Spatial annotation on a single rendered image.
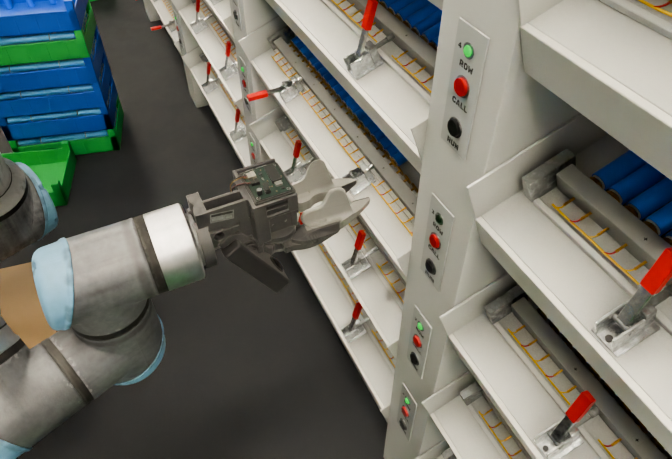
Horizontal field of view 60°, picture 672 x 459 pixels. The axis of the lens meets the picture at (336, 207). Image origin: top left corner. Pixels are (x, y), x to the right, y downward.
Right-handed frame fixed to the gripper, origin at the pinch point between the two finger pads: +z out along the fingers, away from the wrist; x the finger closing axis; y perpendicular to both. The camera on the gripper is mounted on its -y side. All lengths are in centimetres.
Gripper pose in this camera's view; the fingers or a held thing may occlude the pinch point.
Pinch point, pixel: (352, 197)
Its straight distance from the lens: 73.7
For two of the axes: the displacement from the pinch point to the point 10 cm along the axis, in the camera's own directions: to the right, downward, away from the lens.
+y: -0.2, -7.2, -7.0
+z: 9.0, -3.1, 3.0
